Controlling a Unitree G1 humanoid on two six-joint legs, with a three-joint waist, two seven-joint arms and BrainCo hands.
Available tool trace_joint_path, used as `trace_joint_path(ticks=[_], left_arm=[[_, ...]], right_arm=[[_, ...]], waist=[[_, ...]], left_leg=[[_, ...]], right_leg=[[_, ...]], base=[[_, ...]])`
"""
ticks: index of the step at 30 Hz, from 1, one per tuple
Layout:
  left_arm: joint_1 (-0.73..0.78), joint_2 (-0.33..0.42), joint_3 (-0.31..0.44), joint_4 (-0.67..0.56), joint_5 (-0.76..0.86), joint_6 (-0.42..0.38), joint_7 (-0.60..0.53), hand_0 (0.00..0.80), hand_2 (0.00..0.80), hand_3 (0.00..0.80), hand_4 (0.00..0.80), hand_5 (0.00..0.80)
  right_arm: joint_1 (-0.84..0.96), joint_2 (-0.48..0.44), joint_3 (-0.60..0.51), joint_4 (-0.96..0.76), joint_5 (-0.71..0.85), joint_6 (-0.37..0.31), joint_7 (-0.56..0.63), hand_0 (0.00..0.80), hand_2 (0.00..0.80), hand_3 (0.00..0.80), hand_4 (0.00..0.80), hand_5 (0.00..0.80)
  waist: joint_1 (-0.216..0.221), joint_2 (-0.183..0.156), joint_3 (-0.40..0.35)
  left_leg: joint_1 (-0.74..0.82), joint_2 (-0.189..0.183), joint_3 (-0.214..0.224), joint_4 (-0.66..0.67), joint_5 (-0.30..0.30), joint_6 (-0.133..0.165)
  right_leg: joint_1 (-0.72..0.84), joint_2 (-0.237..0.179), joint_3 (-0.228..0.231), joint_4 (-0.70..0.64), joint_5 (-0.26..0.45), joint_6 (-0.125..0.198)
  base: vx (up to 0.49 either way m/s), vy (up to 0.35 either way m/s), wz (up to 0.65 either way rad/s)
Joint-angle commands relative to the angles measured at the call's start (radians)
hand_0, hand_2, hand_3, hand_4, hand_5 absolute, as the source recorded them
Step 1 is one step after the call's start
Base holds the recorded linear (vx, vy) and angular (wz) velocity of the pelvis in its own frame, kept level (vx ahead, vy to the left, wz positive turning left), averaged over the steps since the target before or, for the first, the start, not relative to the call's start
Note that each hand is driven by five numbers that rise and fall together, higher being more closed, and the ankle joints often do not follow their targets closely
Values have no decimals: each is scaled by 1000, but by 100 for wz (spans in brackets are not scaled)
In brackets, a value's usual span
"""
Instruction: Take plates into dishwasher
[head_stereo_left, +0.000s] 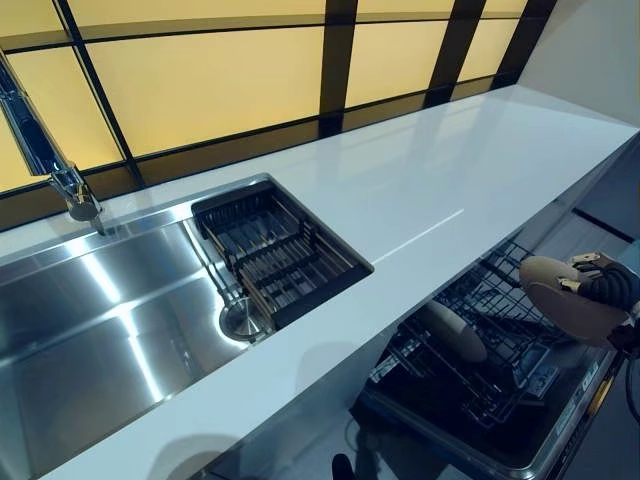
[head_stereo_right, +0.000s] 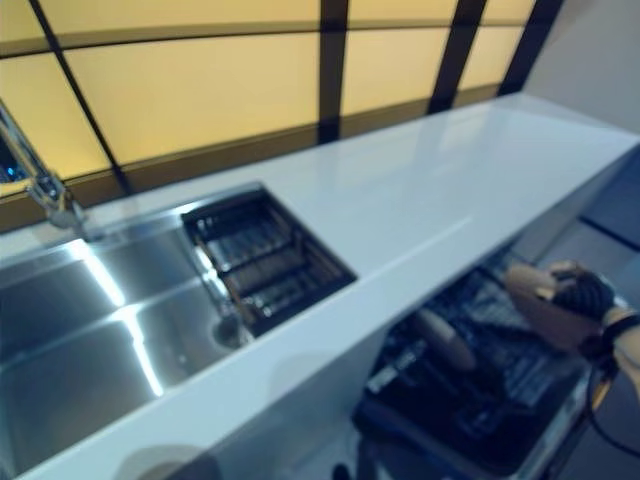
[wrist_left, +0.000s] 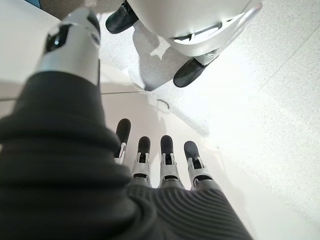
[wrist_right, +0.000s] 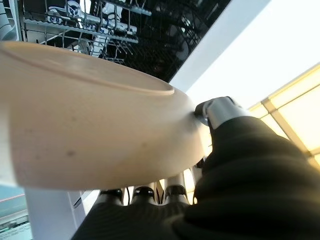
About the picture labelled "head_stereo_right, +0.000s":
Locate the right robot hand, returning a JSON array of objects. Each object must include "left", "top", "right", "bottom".
[{"left": 546, "top": 261, "right": 617, "bottom": 327}]

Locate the small beige plate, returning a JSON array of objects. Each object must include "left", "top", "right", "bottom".
[{"left": 501, "top": 261, "right": 601, "bottom": 352}]

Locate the large beige plate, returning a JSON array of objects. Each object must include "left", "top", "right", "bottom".
[{"left": 416, "top": 306, "right": 477, "bottom": 372}]

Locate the open black dishwasher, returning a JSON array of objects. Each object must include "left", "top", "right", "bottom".
[{"left": 351, "top": 249, "right": 609, "bottom": 480}]

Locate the white cabinet door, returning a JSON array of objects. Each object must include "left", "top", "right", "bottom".
[{"left": 219, "top": 329, "right": 396, "bottom": 480}]

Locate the black dish drying rack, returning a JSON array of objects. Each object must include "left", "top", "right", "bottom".
[{"left": 179, "top": 187, "right": 360, "bottom": 340}]

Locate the round steel sink drain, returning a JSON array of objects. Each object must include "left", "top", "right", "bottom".
[{"left": 211, "top": 316, "right": 247, "bottom": 347}]

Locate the stainless steel sink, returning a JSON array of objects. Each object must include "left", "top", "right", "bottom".
[{"left": 0, "top": 182, "right": 360, "bottom": 477}]

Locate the chrome kitchen faucet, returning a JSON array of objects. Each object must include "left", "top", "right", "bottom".
[{"left": 0, "top": 97, "right": 110, "bottom": 245}]

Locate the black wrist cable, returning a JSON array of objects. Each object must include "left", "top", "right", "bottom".
[{"left": 585, "top": 357, "right": 640, "bottom": 447}]

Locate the dark wire dishwasher rack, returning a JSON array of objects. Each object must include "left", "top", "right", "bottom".
[{"left": 367, "top": 272, "right": 581, "bottom": 441}]

